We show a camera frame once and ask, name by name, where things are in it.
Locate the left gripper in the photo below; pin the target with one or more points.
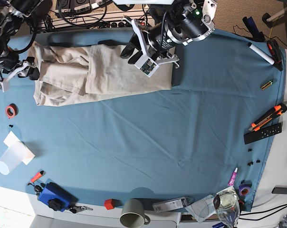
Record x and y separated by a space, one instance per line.
151 41

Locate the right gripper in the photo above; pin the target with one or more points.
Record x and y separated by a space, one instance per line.
21 69

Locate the beige T-shirt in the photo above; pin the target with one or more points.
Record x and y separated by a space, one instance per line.
75 75

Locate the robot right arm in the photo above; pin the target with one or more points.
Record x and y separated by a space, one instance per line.
12 16

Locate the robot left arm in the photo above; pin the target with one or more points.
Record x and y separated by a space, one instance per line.
181 22

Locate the black power strip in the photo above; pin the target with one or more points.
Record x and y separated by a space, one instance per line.
120 24

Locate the red tape roll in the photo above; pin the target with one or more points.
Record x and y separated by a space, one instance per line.
11 111

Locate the white paper sheet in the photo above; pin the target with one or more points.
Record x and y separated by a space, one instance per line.
11 139

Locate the translucent plastic cup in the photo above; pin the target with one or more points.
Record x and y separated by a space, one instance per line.
12 157

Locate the blue table cloth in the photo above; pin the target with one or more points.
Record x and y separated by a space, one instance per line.
180 142

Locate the orange marker pen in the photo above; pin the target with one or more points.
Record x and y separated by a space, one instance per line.
37 176

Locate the white marker pen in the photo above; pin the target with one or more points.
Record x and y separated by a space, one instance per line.
261 53

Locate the blue box with knob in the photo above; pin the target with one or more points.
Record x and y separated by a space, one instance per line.
55 197

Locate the green AA battery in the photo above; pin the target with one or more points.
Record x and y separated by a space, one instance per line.
267 85

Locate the black orange box cutter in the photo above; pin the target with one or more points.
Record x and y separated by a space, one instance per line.
276 53

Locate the metal keys with fob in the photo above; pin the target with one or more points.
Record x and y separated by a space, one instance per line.
77 209

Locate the red cube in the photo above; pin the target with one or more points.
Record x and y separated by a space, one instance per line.
109 204

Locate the packaged tool blister pack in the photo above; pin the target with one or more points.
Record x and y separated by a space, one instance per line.
173 204

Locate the orange utility knife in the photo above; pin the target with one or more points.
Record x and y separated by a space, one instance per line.
271 114

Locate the grey ceramic mug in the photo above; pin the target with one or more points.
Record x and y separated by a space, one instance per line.
133 215

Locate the purple glue tube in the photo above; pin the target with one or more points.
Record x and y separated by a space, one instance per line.
233 177

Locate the black remote control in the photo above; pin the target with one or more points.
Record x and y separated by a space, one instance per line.
262 133

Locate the folded paper map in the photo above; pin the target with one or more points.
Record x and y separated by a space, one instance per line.
202 209

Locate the purple tape roll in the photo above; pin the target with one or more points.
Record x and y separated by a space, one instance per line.
244 190

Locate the clear wine glass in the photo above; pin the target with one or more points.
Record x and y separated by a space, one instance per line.
226 204

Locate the black phone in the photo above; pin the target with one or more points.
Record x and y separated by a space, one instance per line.
280 190

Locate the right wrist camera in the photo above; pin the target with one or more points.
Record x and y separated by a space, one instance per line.
4 86

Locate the blue black clamp handle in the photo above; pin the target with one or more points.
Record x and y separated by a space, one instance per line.
257 35

